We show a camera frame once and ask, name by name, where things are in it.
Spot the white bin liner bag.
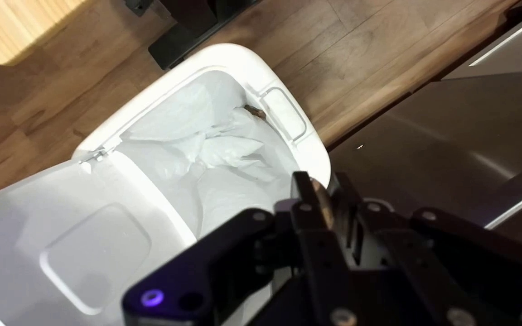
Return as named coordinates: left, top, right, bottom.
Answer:
left=118, top=71, right=302, bottom=239

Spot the stainless steel dishwasher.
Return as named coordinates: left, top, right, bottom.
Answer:
left=330, top=69, right=522, bottom=256

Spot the black metal stand foot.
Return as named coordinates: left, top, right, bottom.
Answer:
left=123, top=0, right=257, bottom=73

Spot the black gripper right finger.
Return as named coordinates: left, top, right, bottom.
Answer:
left=331, top=172, right=522, bottom=326

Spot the narrow grey base cabinet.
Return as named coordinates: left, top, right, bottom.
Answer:
left=440, top=7, right=522, bottom=82

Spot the white plastic trash bin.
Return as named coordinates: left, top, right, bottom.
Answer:
left=0, top=42, right=335, bottom=326

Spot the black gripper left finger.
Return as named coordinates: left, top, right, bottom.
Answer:
left=121, top=170, right=366, bottom=326

